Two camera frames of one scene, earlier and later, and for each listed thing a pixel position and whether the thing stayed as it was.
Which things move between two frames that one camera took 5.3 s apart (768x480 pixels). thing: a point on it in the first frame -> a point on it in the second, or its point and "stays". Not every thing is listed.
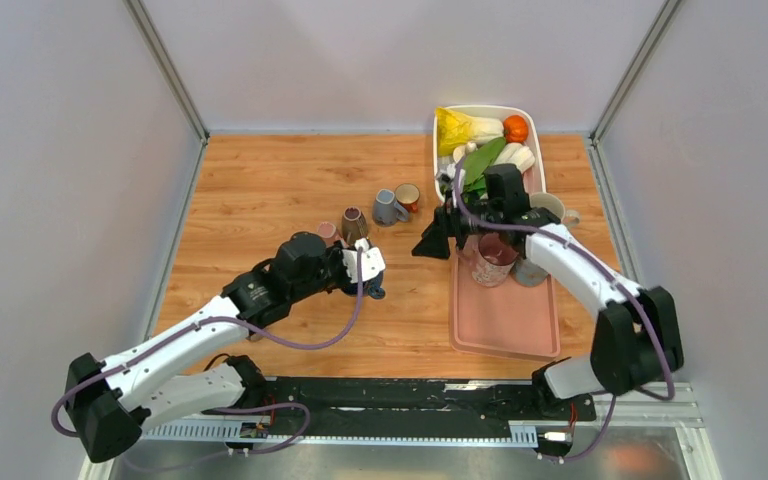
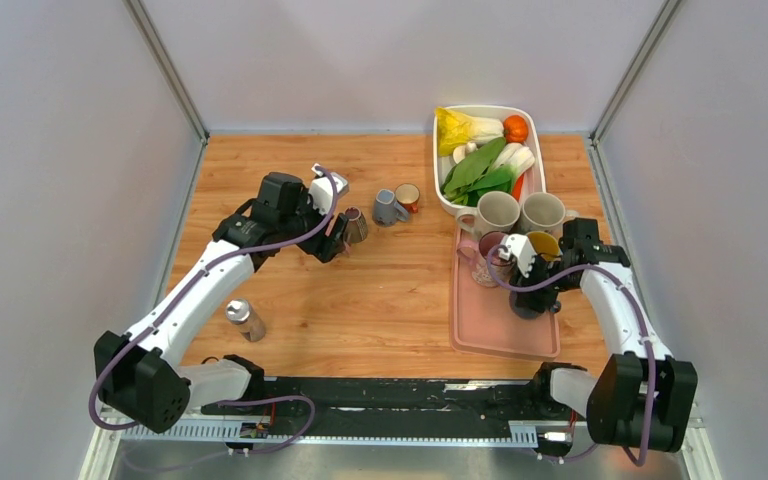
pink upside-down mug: [493, 257] stays
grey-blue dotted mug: [386, 210] stays
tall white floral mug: [549, 202] stays
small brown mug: [354, 225] stays
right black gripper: [433, 241] -> [535, 299]
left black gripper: [336, 252] -> [324, 247]
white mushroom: [461, 151] stays
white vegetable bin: [537, 175] stays
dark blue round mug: [374, 290] -> [523, 312]
